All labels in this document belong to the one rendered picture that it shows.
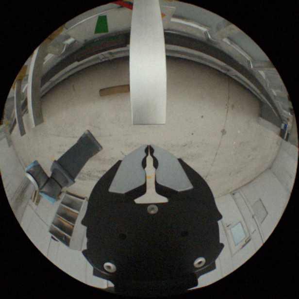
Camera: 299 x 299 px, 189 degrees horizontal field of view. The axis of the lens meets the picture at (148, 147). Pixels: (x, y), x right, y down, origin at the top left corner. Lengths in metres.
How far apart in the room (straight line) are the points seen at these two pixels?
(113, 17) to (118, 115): 0.89
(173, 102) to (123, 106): 0.50
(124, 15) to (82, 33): 0.12
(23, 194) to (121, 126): 1.07
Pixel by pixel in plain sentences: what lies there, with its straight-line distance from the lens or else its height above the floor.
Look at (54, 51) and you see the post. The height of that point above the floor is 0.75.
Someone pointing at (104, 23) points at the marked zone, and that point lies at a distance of 0.32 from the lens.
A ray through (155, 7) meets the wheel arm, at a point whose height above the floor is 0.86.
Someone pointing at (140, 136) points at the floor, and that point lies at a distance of 1.01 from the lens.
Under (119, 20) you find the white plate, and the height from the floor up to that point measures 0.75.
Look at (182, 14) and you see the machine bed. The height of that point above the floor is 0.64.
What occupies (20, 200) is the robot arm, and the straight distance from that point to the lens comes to 0.73.
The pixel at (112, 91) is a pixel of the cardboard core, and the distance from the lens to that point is 0.92.
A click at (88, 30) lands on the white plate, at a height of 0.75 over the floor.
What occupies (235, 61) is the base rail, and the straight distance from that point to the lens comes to 0.48.
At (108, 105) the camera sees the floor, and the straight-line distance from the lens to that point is 1.02.
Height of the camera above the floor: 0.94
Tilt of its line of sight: 61 degrees down
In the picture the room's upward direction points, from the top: 178 degrees clockwise
